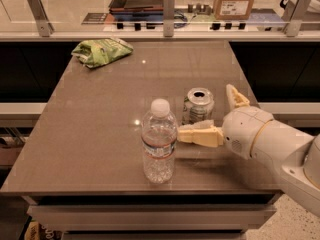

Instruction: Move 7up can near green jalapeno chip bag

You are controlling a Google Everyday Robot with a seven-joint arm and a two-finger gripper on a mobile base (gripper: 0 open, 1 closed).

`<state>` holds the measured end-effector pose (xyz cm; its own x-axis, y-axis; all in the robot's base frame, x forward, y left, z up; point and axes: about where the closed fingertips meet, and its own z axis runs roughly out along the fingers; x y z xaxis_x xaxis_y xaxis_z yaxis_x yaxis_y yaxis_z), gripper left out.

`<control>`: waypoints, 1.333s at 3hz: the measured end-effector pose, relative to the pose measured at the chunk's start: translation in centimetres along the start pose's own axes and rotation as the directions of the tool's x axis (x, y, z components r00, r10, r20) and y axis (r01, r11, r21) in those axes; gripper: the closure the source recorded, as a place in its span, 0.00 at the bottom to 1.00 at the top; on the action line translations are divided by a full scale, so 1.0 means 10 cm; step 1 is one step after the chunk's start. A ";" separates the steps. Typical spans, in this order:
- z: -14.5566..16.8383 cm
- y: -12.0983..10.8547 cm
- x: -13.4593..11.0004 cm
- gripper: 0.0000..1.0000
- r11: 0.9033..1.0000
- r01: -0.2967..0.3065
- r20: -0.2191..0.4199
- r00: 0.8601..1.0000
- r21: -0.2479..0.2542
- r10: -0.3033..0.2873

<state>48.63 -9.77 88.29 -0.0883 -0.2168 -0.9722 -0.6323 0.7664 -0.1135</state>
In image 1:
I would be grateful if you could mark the metal railing post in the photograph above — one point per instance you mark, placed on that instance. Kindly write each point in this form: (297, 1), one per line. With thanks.
(44, 27)
(294, 18)
(168, 18)

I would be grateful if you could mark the green jalapeno chip bag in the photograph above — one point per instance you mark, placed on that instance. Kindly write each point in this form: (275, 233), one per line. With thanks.
(101, 52)

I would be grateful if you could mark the brown cardboard box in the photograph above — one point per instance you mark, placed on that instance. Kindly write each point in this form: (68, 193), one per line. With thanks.
(232, 9)

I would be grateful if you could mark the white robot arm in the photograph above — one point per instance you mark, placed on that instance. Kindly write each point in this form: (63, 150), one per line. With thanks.
(292, 156)

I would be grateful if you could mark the grey table drawer unit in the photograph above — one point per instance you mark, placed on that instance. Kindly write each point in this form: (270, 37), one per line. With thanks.
(148, 216)

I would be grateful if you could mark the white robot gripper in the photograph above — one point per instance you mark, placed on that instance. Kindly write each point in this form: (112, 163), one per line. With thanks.
(244, 129)

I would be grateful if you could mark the middle metal railing post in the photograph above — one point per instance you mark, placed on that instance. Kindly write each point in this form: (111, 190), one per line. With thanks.
(168, 18)

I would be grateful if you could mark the left metal railing post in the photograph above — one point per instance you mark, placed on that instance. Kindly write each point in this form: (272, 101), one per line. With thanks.
(44, 27)

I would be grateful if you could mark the green 7up soda can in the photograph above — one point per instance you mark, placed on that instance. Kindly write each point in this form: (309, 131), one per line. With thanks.
(198, 105)

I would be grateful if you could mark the right metal railing post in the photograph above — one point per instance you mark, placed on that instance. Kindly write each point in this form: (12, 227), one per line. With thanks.
(294, 18)

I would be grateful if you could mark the clear plastic water bottle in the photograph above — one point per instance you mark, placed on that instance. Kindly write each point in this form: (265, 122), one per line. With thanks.
(159, 136)

